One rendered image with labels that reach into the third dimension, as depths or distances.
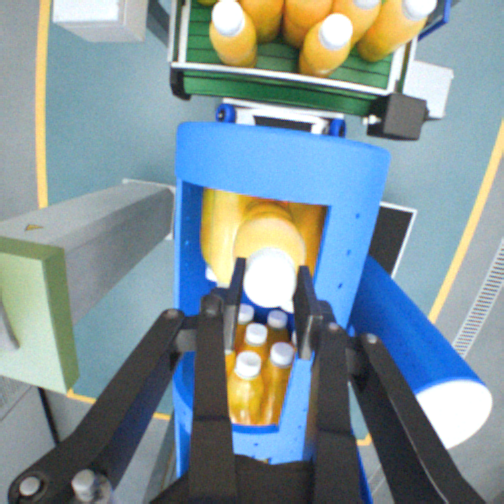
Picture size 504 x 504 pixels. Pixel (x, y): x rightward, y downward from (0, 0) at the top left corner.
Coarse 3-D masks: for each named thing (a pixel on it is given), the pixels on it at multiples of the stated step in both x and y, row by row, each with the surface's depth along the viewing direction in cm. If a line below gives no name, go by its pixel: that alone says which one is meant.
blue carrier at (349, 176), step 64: (192, 128) 29; (256, 128) 26; (192, 192) 45; (256, 192) 27; (320, 192) 27; (192, 256) 50; (320, 256) 30; (256, 320) 65; (192, 384) 63; (256, 448) 41
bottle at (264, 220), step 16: (256, 208) 30; (272, 208) 29; (288, 208) 36; (240, 224) 29; (256, 224) 25; (272, 224) 24; (288, 224) 25; (240, 240) 24; (256, 240) 23; (272, 240) 23; (288, 240) 23; (240, 256) 23; (288, 256) 22; (304, 256) 25
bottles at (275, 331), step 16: (208, 192) 44; (208, 208) 45; (208, 224) 46; (208, 240) 46; (208, 256) 48; (208, 272) 50; (240, 320) 58; (272, 320) 57; (240, 336) 58; (256, 336) 51; (272, 336) 57; (288, 336) 59; (240, 352) 53; (256, 352) 52
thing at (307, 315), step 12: (300, 276) 19; (300, 288) 18; (312, 288) 17; (300, 300) 18; (312, 300) 16; (300, 312) 17; (312, 312) 15; (300, 324) 16; (312, 324) 15; (300, 336) 16; (312, 336) 15; (300, 348) 15; (312, 348) 15
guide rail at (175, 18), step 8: (176, 0) 41; (176, 8) 42; (176, 16) 42; (176, 24) 43; (176, 32) 44; (176, 40) 45; (168, 48) 44; (176, 48) 46; (168, 56) 44; (176, 56) 46
